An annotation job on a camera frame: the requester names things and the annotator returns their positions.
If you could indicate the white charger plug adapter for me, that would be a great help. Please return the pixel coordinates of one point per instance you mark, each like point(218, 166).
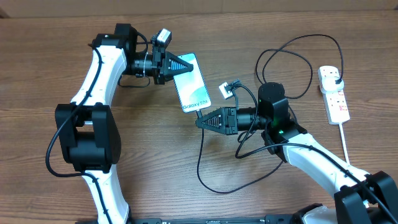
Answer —
point(331, 84)

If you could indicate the Samsung Galaxy smartphone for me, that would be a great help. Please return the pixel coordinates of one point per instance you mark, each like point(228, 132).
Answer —
point(191, 88)

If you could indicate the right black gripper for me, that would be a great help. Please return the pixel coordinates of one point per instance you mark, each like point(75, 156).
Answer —
point(228, 121)

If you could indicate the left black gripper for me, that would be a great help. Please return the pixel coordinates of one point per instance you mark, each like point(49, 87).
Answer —
point(162, 63)

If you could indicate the white power strip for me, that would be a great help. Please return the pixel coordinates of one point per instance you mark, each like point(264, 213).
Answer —
point(335, 102)

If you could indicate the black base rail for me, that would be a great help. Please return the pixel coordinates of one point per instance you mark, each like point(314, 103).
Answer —
point(211, 220)

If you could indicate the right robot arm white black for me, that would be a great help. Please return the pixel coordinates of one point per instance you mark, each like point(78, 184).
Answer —
point(359, 197)

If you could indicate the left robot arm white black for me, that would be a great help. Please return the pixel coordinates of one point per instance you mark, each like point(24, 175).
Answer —
point(86, 128)

